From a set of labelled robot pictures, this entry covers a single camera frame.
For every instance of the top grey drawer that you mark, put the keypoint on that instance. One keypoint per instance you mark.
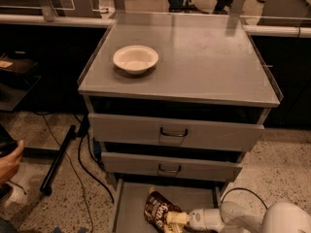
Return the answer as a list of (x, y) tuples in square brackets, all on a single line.
[(181, 133)]

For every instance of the dark side table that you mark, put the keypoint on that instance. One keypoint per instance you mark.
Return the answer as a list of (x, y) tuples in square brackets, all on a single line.
[(16, 81)]

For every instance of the bottom grey drawer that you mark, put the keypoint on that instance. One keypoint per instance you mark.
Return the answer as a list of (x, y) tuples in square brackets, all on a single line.
[(128, 213)]

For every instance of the grey drawer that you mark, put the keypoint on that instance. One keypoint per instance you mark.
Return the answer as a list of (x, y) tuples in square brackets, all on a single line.
[(128, 213), (170, 167), (181, 133)]

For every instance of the bystander hand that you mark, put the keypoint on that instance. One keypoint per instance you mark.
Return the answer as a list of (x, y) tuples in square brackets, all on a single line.
[(9, 164)]

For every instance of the white paper bowl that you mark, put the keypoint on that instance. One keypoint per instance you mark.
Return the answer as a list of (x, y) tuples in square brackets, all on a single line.
[(136, 59)]

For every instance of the middle grey drawer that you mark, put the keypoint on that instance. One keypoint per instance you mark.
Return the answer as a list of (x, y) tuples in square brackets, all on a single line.
[(170, 167)]

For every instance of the brown chip bag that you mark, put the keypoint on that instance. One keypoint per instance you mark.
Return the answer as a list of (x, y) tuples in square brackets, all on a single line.
[(156, 208)]

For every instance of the black handheld device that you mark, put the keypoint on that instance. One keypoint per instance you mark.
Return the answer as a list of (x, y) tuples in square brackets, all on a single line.
[(7, 143)]

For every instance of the black table leg bar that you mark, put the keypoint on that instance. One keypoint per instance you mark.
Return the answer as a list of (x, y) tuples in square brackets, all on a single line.
[(46, 186)]

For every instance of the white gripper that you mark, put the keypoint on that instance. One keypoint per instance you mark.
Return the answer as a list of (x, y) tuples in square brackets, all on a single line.
[(198, 219)]

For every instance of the grey drawer cabinet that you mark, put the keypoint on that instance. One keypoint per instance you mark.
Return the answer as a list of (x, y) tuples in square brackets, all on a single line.
[(207, 69)]

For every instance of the dark shoe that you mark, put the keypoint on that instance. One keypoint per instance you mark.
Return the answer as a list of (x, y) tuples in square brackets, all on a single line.
[(5, 191)]

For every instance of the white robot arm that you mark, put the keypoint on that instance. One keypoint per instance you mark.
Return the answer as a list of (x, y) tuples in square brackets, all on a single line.
[(281, 217)]

